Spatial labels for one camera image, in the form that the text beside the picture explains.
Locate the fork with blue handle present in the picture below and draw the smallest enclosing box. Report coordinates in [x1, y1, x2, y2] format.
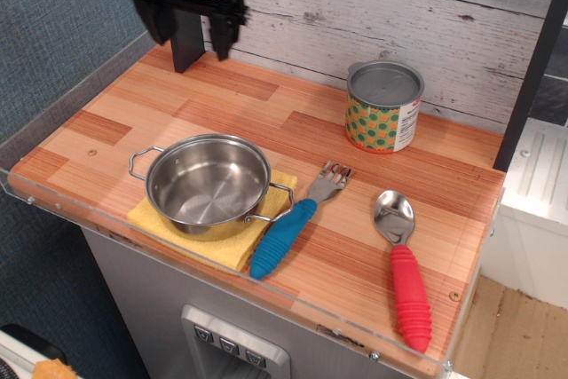
[248, 161, 352, 280]

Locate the yellow folded cloth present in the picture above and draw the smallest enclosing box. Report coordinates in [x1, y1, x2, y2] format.
[127, 170, 297, 272]

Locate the clear acrylic edge guard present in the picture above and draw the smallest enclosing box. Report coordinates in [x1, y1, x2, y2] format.
[1, 10, 518, 378]

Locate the black vertical post right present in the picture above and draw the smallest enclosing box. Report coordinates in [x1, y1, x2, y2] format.
[493, 0, 567, 172]

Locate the spoon with red handle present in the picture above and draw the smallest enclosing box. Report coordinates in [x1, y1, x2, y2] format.
[374, 190, 432, 353]

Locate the black vertical post left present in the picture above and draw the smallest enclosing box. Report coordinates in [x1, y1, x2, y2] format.
[170, 10, 205, 73]

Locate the black vertical post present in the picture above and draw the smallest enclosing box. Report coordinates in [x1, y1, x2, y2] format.
[493, 0, 567, 172]
[170, 10, 205, 73]

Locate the orange object bottom left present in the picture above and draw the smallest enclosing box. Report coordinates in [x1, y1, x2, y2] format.
[32, 359, 79, 379]

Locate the silver pot with handles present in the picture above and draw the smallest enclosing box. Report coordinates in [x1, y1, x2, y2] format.
[129, 134, 295, 241]

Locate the patterned tin can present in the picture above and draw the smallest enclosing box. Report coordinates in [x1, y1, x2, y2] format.
[344, 60, 424, 154]

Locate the grey toy kitchen cabinet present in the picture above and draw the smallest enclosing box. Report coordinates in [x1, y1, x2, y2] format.
[82, 225, 427, 379]

